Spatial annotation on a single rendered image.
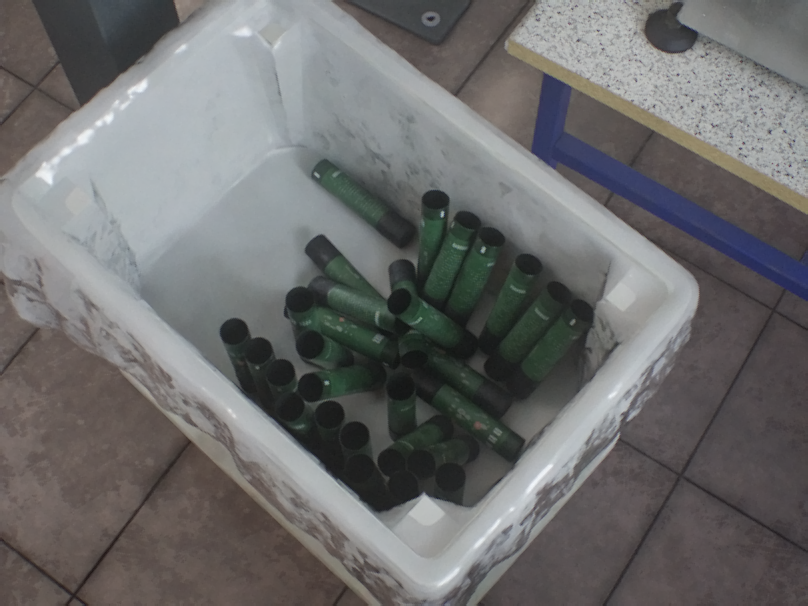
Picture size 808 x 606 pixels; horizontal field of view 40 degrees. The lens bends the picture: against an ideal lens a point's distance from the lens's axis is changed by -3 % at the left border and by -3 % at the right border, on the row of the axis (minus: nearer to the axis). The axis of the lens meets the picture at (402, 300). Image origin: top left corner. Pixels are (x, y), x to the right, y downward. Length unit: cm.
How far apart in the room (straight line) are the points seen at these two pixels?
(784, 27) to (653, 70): 15
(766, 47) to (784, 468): 87
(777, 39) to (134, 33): 74
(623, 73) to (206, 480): 95
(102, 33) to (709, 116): 68
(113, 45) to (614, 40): 58
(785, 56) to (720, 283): 85
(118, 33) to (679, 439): 103
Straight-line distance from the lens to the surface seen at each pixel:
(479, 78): 207
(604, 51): 118
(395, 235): 136
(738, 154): 114
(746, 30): 112
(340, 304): 129
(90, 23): 135
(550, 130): 146
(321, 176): 140
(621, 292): 113
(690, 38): 119
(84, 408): 185
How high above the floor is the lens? 168
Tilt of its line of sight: 66 degrees down
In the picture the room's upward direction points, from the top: 2 degrees counter-clockwise
